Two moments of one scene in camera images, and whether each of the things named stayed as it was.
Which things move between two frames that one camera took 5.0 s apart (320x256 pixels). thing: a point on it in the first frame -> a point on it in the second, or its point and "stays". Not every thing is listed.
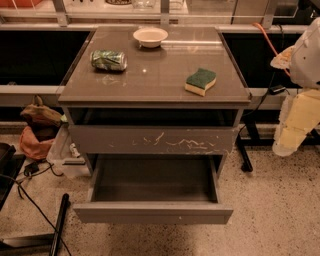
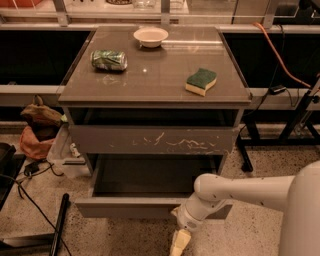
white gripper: [307, 61] -> [187, 222]
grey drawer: [157, 189] stays
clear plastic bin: [65, 158] stays
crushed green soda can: [109, 60] stays
